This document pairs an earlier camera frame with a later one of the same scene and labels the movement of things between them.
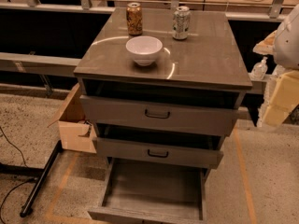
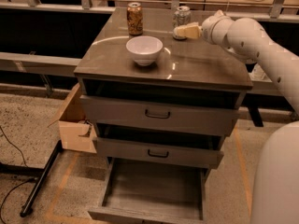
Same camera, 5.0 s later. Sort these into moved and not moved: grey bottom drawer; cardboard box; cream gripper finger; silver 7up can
Moved: cream gripper finger
Not moved: grey bottom drawer; silver 7up can; cardboard box
